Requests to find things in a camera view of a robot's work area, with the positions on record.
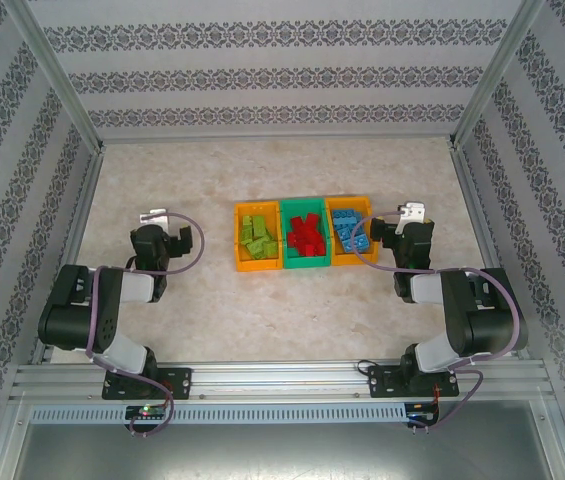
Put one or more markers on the small blue lego brick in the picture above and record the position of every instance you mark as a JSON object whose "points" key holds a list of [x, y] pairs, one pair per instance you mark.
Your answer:
{"points": [[344, 233]]}

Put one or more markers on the orange plastic bin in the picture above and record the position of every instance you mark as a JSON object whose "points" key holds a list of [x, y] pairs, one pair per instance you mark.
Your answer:
{"points": [[258, 265], [347, 257]]}

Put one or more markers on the small red lego brick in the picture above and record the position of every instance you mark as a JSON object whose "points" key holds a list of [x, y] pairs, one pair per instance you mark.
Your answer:
{"points": [[318, 249]]}

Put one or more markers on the small green lego brick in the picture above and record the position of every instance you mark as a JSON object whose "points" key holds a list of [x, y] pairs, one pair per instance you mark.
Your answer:
{"points": [[248, 221], [271, 247]]}

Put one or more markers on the green plastic bin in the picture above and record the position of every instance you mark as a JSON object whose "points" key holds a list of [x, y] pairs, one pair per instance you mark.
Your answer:
{"points": [[307, 261]]}

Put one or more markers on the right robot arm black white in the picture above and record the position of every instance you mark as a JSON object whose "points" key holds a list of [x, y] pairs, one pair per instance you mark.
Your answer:
{"points": [[482, 320]]}

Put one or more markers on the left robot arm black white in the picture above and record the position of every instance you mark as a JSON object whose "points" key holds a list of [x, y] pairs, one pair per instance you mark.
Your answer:
{"points": [[112, 320]]}

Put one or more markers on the grey metal panel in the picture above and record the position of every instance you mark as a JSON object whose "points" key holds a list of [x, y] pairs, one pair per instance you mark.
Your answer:
{"points": [[282, 450]]}

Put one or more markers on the aluminium side rail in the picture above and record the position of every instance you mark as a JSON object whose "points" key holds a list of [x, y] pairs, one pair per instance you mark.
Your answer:
{"points": [[471, 195], [81, 220]]}

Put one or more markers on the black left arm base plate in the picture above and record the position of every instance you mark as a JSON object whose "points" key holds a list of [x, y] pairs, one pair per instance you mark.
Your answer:
{"points": [[179, 382]]}

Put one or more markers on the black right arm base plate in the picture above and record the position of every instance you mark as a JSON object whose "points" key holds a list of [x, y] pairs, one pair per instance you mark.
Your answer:
{"points": [[384, 382]]}

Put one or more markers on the aluminium mounting rail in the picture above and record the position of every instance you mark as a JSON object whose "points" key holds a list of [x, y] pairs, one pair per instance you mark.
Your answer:
{"points": [[282, 380]]}

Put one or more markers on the aluminium frame post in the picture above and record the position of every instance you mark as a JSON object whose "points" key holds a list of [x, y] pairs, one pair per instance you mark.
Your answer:
{"points": [[499, 65], [52, 65]]}

